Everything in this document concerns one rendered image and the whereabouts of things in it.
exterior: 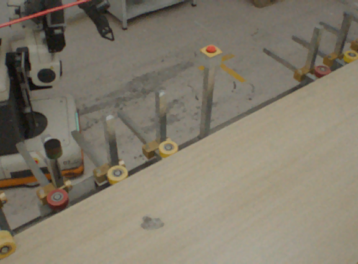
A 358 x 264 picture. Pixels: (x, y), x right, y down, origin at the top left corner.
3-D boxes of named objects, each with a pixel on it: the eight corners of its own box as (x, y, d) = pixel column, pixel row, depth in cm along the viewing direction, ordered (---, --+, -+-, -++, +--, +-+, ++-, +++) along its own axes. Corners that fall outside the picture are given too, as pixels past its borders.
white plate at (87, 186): (41, 216, 186) (36, 202, 179) (95, 189, 198) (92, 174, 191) (41, 217, 186) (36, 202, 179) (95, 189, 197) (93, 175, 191)
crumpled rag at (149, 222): (136, 227, 160) (136, 224, 158) (144, 212, 164) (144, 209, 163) (159, 234, 157) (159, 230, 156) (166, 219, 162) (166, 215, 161)
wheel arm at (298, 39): (290, 40, 276) (292, 34, 273) (294, 38, 277) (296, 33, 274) (347, 74, 250) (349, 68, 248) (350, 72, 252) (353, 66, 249)
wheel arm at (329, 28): (317, 26, 286) (319, 21, 283) (321, 25, 288) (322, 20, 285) (374, 58, 261) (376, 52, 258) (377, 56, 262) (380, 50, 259)
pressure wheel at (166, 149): (157, 170, 194) (157, 152, 186) (160, 157, 200) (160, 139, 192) (176, 171, 193) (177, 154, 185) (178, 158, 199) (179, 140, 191)
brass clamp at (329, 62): (321, 62, 259) (323, 56, 255) (335, 56, 265) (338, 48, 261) (329, 67, 255) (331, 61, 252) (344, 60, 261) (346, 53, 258)
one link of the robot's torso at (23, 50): (21, 99, 266) (12, 65, 249) (22, 72, 286) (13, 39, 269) (66, 93, 271) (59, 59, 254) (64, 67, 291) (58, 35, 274)
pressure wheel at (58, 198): (48, 212, 176) (43, 193, 169) (66, 202, 180) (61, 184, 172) (56, 225, 172) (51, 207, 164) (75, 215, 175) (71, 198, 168)
